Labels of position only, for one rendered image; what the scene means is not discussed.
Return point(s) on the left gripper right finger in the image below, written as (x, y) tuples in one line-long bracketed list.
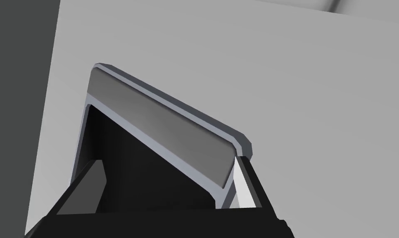
[(247, 188)]

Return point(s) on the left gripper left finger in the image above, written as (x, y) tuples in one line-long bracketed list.
[(87, 193)]

